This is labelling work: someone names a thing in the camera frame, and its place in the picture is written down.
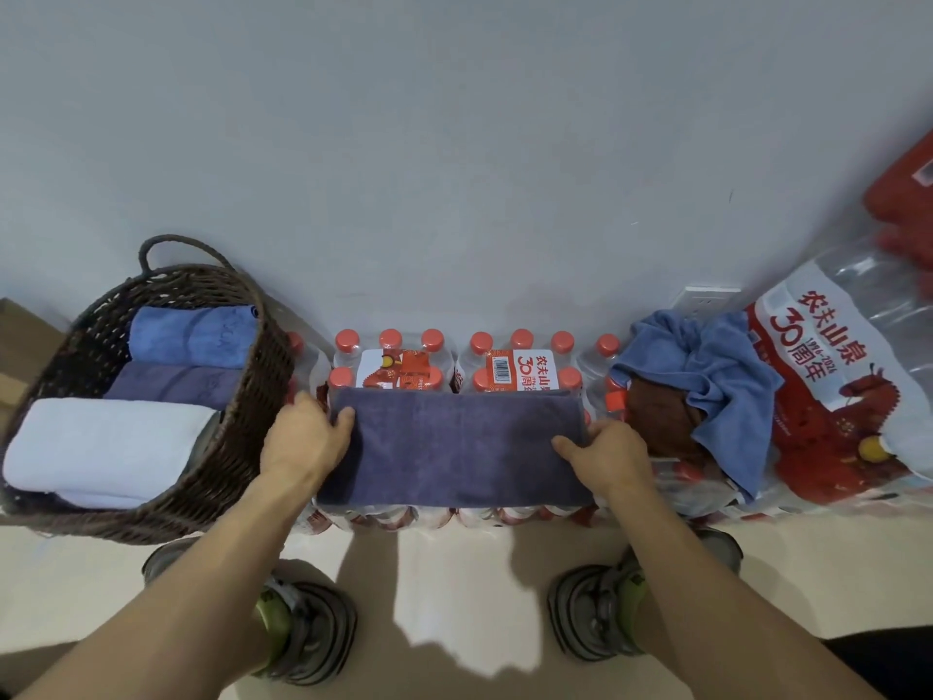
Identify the person's right hand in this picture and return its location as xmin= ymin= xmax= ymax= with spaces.
xmin=551 ymin=418 xmax=656 ymax=505

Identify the person's left hand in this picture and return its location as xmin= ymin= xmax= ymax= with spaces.
xmin=259 ymin=391 xmax=357 ymax=497

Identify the dark brown wicker basket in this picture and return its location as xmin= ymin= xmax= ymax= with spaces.
xmin=0 ymin=234 xmax=297 ymax=547

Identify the brown towel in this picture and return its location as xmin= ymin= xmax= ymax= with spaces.
xmin=625 ymin=376 xmax=713 ymax=466

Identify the light blue towel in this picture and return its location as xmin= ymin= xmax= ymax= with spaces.
xmin=127 ymin=305 xmax=260 ymax=371
xmin=609 ymin=309 xmax=786 ymax=506

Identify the dark blue towel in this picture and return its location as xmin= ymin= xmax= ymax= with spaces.
xmin=103 ymin=362 xmax=246 ymax=413

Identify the dark grey towel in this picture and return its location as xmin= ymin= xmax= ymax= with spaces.
xmin=316 ymin=387 xmax=595 ymax=512

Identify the cream towel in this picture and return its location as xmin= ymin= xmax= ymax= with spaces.
xmin=1 ymin=398 xmax=222 ymax=510

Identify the person's right forearm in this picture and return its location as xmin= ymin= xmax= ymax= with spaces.
xmin=601 ymin=480 xmax=888 ymax=700

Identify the person's left forearm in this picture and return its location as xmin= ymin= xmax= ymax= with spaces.
xmin=14 ymin=472 xmax=319 ymax=700

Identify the person's right grey shoe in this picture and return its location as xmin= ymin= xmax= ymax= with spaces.
xmin=547 ymin=528 xmax=745 ymax=664

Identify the person's grey shoe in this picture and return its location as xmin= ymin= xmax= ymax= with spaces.
xmin=141 ymin=537 xmax=360 ymax=687
xmin=547 ymin=528 xmax=745 ymax=664

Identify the person's left grey shoe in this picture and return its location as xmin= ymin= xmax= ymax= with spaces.
xmin=141 ymin=537 xmax=360 ymax=687

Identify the brown paper bag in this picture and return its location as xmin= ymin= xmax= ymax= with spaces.
xmin=0 ymin=297 xmax=68 ymax=433

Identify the white wall socket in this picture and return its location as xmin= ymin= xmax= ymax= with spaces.
xmin=670 ymin=285 xmax=744 ymax=323

